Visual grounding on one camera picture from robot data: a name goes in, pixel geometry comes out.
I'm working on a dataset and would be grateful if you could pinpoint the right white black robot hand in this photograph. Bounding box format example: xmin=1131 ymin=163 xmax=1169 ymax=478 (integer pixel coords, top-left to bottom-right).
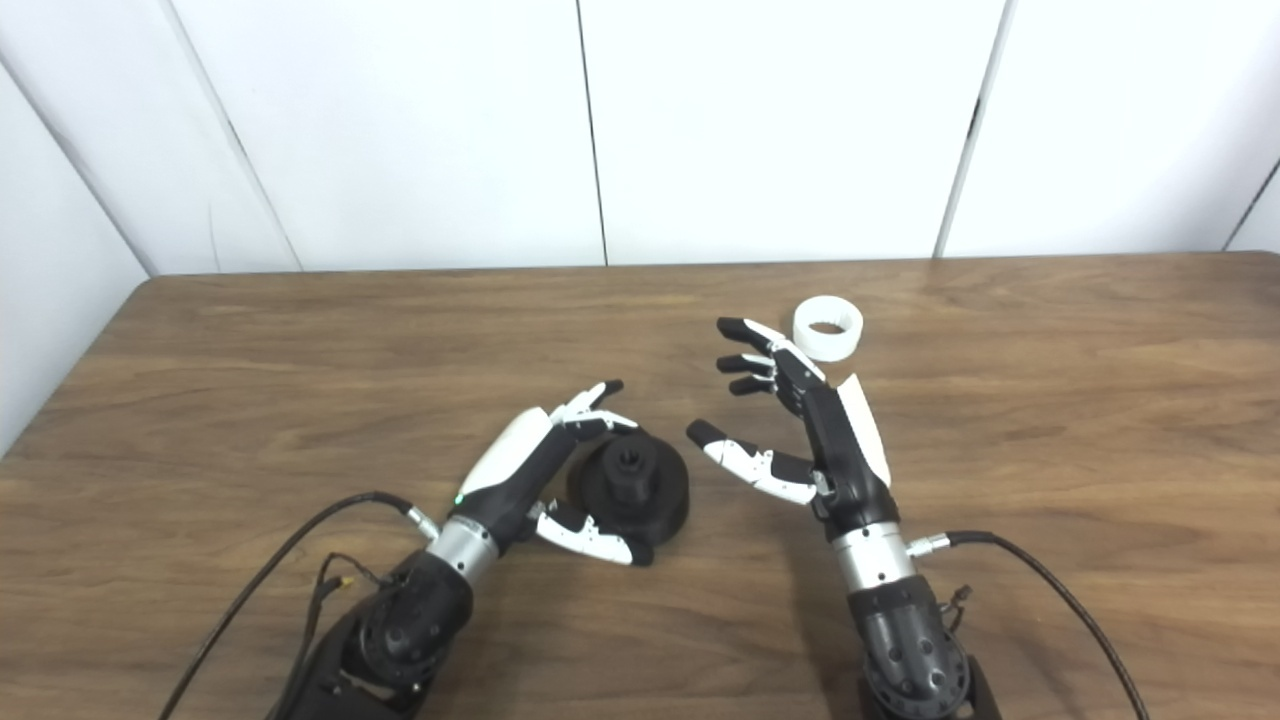
xmin=686 ymin=317 xmax=901 ymax=541

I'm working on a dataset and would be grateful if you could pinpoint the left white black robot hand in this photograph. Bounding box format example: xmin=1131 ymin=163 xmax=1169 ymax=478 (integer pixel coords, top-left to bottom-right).
xmin=455 ymin=379 xmax=656 ymax=568

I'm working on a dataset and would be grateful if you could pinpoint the round black plastic part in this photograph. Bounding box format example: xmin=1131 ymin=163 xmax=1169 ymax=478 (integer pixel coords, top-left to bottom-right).
xmin=566 ymin=435 xmax=691 ymax=549

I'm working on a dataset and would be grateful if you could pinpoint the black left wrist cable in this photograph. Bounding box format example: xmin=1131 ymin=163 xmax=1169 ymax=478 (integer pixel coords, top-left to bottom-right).
xmin=158 ymin=492 xmax=441 ymax=720

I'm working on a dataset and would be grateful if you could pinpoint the white toothed plastic ring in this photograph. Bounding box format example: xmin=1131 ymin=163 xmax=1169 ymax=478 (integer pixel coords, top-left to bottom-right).
xmin=793 ymin=297 xmax=864 ymax=363

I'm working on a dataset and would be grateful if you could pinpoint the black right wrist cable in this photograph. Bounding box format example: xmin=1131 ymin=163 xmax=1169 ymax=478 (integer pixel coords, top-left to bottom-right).
xmin=905 ymin=530 xmax=1151 ymax=720

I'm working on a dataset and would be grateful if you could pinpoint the thin wire with yellow plug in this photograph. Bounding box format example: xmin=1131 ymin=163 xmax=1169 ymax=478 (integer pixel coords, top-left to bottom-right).
xmin=300 ymin=552 xmax=391 ymax=651

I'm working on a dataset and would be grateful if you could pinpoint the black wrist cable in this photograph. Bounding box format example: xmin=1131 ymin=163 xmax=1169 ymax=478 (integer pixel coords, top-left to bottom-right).
xmin=905 ymin=530 xmax=1151 ymax=720
xmin=158 ymin=492 xmax=441 ymax=720

